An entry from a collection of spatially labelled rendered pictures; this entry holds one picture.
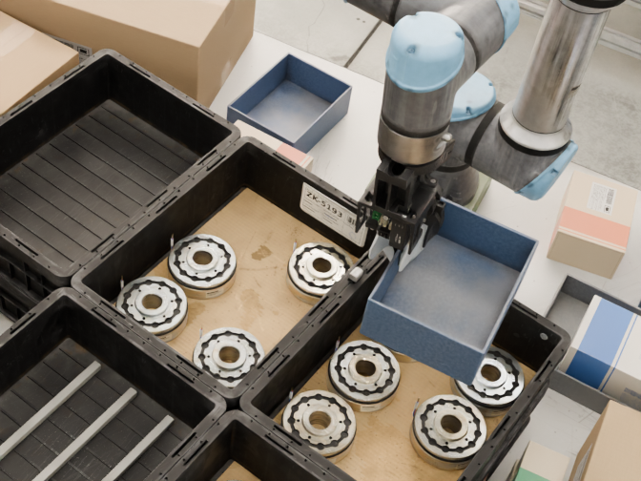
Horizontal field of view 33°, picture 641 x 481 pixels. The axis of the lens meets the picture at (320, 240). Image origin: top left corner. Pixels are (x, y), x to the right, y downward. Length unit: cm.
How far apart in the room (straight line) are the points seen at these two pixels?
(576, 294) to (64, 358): 87
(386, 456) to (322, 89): 86
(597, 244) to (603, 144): 139
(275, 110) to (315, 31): 133
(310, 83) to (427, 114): 104
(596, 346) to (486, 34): 73
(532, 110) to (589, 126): 165
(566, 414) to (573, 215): 37
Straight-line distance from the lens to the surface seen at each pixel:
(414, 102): 111
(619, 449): 160
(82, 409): 154
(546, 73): 165
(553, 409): 179
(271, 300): 165
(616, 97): 347
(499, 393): 158
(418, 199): 123
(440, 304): 138
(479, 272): 143
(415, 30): 110
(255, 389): 144
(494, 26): 118
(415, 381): 160
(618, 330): 180
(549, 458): 160
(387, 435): 155
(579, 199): 199
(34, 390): 157
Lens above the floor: 215
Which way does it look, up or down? 50 degrees down
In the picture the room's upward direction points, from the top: 10 degrees clockwise
